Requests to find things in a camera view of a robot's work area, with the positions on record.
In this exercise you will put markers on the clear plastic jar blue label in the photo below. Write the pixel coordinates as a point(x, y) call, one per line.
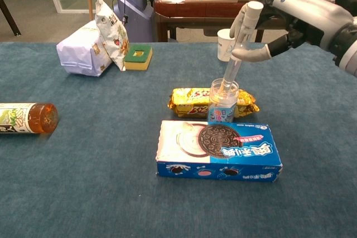
point(220, 116)

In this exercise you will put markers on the purple robot base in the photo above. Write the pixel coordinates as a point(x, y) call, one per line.
point(134, 12)

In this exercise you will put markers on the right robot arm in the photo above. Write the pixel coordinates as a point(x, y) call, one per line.
point(348, 45)

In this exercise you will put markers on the white paper bag package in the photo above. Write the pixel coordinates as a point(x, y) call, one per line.
point(78, 51)

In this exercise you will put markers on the dark table leg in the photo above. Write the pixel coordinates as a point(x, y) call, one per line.
point(11, 20)

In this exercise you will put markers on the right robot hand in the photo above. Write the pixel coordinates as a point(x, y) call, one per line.
point(306, 15)

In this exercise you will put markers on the green and yellow sponge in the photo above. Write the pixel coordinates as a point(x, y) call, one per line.
point(138, 62)

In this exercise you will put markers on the amber tea bottle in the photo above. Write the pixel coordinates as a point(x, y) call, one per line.
point(28, 118)

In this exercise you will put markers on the brown mahjong table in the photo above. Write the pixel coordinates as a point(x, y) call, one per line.
point(209, 6)

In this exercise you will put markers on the white paper cup blue print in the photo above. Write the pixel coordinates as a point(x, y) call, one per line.
point(223, 45)

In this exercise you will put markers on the yellow foil biscuit packet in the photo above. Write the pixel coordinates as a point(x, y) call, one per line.
point(189, 101)

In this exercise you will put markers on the white printed chip bag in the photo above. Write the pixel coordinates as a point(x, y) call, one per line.
point(111, 31)

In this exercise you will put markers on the clear test tube white cap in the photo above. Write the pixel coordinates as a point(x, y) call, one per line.
point(232, 70)

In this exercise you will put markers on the blue Oreo cookie box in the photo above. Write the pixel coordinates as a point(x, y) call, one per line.
point(217, 151)

